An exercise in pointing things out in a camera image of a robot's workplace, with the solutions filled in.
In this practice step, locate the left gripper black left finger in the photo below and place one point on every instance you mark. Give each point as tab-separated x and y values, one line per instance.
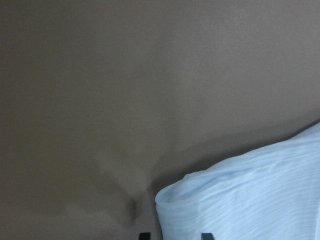
144	236

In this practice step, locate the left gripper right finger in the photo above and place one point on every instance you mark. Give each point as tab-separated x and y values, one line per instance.
207	236

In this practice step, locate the light blue button-up shirt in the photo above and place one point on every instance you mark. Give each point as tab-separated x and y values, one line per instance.
270	193

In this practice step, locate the brown paper table mat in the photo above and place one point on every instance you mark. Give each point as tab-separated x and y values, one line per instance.
105	102

